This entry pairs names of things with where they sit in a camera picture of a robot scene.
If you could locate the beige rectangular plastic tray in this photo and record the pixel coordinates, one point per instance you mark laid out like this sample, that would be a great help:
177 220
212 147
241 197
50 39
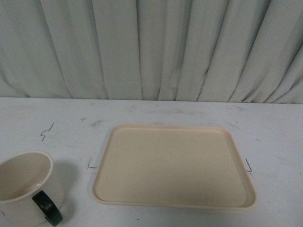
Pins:
173 166

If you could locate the grey-white pleated curtain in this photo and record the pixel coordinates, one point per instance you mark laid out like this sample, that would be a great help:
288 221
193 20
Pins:
245 51

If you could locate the cream mug with black handle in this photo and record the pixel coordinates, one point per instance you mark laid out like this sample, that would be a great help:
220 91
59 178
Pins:
31 191

